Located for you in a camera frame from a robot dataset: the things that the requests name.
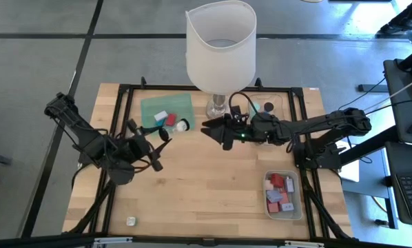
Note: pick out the blue sand hourglass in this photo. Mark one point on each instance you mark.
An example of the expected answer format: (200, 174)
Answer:
(268, 106)

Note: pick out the black desk top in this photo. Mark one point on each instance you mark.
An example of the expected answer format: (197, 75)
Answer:
(402, 103)

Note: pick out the mint capped hourglass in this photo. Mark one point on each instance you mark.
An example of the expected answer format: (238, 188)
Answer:
(256, 106)

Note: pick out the small white cube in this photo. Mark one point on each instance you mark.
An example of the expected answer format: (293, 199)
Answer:
(131, 221)

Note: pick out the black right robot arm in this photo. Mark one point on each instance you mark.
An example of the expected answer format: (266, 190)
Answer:
(312, 124)

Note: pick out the table lamp white shade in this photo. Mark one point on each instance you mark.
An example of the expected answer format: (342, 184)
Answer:
(219, 62)

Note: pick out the white paper sheet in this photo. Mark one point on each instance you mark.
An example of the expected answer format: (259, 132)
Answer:
(351, 174)

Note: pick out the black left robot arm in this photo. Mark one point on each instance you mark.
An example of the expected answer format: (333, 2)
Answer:
(82, 134)

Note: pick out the white wall charger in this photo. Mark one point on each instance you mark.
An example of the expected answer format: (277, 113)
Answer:
(161, 115)

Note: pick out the person's foot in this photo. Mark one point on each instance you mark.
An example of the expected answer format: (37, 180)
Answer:
(409, 19)

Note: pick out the black crossbar silver brackets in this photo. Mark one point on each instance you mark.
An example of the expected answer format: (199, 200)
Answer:
(37, 242)

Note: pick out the teal wall charger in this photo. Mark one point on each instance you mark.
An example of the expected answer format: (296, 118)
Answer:
(159, 123)

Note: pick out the grey desk base frame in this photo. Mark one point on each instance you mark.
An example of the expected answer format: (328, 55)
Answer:
(375, 187)

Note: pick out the clear plastic bin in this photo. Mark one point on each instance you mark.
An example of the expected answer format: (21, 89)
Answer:
(278, 100)

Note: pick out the grey floor bracket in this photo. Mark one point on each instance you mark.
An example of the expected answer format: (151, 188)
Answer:
(371, 88)

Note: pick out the green flat mat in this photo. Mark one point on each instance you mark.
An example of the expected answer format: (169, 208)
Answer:
(151, 106)

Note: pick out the white sand hourglass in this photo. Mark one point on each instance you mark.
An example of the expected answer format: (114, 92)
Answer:
(164, 134)

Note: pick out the grey plastic bin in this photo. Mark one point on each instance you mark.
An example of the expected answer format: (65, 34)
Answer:
(296, 215)

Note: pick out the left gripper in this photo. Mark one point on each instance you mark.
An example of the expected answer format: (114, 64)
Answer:
(137, 146)

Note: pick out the black aluminium table frame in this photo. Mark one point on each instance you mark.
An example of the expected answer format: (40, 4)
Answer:
(157, 87)

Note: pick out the slim red wall charger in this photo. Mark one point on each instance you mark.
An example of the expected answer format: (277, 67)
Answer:
(171, 120)

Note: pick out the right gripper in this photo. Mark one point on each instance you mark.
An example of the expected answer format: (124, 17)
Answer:
(244, 127)

